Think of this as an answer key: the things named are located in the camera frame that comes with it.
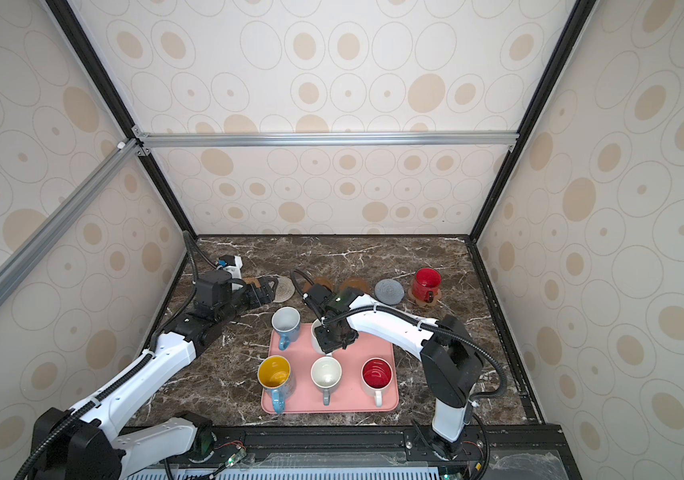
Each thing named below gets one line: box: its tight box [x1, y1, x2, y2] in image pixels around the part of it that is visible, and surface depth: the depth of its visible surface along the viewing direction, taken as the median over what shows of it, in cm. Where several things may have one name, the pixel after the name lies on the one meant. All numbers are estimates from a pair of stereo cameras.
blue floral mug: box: [271, 306, 301, 351], surface depth 88 cm
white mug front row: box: [310, 356, 343, 406], surface depth 79 cm
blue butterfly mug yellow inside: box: [257, 355, 295, 415], surface depth 78 cm
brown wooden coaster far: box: [340, 277, 371, 294], surface depth 108 cm
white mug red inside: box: [361, 357, 393, 407], surface depth 81 cm
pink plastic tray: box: [261, 323, 399, 414], surface depth 83 cm
